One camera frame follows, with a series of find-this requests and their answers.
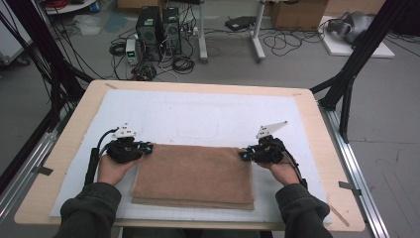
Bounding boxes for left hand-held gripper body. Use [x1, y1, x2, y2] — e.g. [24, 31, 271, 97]
[105, 122, 144, 164]

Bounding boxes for white floor board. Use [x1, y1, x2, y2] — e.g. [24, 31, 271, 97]
[318, 15, 396, 60]

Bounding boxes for loose black floor cables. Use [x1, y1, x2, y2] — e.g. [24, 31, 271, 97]
[262, 19, 327, 58]

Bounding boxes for flat black device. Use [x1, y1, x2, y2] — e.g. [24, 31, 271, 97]
[224, 15, 258, 32]

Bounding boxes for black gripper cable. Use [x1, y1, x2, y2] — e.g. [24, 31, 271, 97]
[283, 148, 309, 190]
[83, 127, 120, 186]

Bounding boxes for white desk frame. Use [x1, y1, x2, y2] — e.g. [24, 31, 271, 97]
[197, 0, 267, 64]

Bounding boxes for large coil of black cable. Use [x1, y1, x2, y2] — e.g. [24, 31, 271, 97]
[171, 56, 196, 75]

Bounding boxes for slim black computer tower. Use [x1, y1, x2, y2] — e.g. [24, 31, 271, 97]
[160, 7, 183, 56]

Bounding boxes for white bench power supply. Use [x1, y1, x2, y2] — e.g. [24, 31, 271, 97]
[125, 38, 140, 65]

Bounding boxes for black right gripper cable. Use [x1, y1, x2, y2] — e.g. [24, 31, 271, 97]
[283, 148, 309, 190]

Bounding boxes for person's left hand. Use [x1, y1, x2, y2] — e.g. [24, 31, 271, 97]
[97, 154, 140, 186]

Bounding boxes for grey tape piece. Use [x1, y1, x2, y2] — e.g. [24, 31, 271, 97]
[338, 180, 363, 196]

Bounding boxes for clear plastic bag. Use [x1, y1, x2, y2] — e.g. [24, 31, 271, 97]
[71, 14, 102, 37]

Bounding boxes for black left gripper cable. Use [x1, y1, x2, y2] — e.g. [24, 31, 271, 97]
[83, 127, 120, 186]

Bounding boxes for aluminium rail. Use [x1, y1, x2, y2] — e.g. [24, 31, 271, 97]
[318, 101, 392, 238]
[0, 108, 72, 226]

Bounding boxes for round white table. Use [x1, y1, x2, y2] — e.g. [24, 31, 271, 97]
[44, 0, 100, 16]

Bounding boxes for brown terry towel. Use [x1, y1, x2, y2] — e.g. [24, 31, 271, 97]
[131, 143, 257, 211]

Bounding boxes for grey rounded device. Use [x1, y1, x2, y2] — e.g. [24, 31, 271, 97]
[326, 11, 376, 45]

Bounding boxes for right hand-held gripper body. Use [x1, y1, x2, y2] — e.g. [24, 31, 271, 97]
[253, 120, 288, 164]

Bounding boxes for white foam mat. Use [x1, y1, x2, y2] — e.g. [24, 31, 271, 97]
[49, 88, 333, 224]

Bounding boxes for black tape piece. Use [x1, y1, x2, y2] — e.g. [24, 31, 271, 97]
[32, 165, 54, 177]

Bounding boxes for large black computer tower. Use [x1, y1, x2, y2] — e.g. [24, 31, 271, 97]
[135, 5, 163, 62]

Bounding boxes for large cardboard box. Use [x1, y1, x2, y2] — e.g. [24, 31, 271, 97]
[269, 0, 330, 32]

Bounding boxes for person's right hand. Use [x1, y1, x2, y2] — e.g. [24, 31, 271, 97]
[257, 158, 301, 186]

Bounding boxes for small coil of black cable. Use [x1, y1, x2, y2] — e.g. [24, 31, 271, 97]
[108, 41, 128, 57]

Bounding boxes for black frame post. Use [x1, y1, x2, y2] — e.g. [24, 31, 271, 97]
[309, 0, 418, 144]
[0, 0, 94, 134]

